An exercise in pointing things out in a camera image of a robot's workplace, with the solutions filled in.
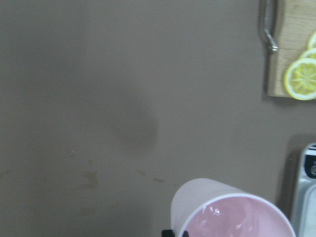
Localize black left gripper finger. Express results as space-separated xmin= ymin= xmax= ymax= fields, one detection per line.
xmin=161 ymin=230 xmax=173 ymax=237

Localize pink plastic cup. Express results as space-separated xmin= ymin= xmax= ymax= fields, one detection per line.
xmin=170 ymin=178 xmax=295 ymax=237

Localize digital kitchen scale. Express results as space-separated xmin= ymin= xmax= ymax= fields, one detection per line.
xmin=290 ymin=143 xmax=316 ymax=237

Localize lemon slice front left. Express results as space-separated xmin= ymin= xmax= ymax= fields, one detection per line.
xmin=283 ymin=58 xmax=316 ymax=101

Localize lemon slice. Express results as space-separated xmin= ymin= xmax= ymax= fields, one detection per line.
xmin=307 ymin=32 xmax=316 ymax=49
xmin=299 ymin=48 xmax=316 ymax=59
xmin=283 ymin=58 xmax=316 ymax=101

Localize lemon slice middle left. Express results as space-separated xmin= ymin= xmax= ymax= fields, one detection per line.
xmin=299 ymin=48 xmax=316 ymax=59

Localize lemon slice upper left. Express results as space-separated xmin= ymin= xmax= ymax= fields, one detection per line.
xmin=307 ymin=32 xmax=316 ymax=49

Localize wooden cutting board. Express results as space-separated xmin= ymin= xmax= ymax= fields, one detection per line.
xmin=259 ymin=0 xmax=316 ymax=97

